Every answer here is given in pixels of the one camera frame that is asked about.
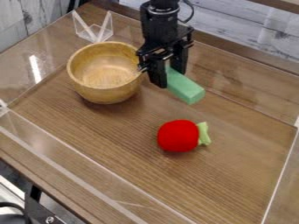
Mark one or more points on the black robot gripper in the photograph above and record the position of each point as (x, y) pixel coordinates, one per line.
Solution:
(166, 33)

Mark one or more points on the green rectangular block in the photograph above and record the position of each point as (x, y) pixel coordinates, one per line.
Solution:
(184, 88)

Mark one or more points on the light wooden bowl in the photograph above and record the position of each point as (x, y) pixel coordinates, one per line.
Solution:
(103, 72)

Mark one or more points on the red plush apple toy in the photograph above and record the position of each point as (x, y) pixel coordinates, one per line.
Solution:
(183, 135)

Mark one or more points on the clear acrylic front barrier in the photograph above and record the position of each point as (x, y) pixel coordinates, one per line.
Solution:
(94, 192)

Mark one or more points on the clear acrylic corner bracket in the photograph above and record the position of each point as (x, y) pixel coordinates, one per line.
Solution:
(94, 33)

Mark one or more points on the black table leg bracket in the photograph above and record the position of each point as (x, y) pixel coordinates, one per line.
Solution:
(35, 212)

